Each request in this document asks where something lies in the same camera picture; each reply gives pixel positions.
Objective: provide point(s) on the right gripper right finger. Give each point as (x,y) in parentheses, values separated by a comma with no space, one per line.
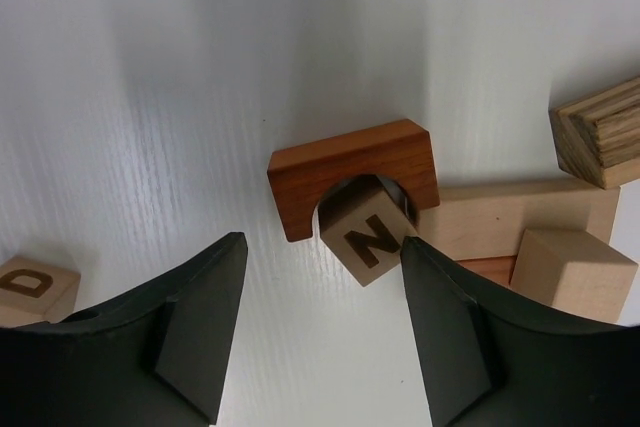
(491,357)

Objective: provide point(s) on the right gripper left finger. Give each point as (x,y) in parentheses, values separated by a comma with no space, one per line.
(156,355)

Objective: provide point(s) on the reddish long wood block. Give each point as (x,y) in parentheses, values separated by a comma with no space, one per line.
(496,269)

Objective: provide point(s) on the letter Q wood cube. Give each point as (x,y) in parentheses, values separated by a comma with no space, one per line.
(574,272)

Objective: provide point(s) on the letter N wood cube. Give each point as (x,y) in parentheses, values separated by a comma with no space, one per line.
(364,228)

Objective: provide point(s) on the light rectangular wood block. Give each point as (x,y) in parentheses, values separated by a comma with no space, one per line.
(596,138)

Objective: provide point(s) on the brown arch wood block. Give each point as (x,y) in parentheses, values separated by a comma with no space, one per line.
(300,176)

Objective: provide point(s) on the lone light wood cube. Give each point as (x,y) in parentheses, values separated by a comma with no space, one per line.
(33,292)

